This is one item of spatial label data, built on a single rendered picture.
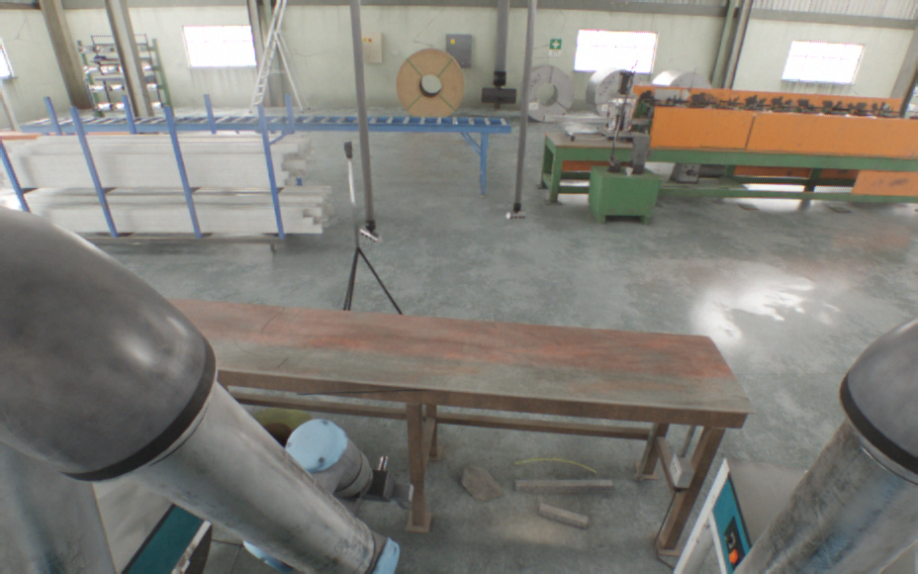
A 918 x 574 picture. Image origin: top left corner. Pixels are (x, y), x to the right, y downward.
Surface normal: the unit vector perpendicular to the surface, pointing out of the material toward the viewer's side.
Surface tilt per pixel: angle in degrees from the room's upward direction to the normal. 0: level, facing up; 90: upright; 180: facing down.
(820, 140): 90
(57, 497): 93
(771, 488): 0
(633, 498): 0
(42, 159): 90
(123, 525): 0
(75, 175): 90
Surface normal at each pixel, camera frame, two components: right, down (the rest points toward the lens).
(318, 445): -0.12, -0.69
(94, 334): 0.70, -0.29
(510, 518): 0.02, -0.88
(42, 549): 0.82, 0.26
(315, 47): 0.01, 0.48
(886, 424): -0.98, 0.13
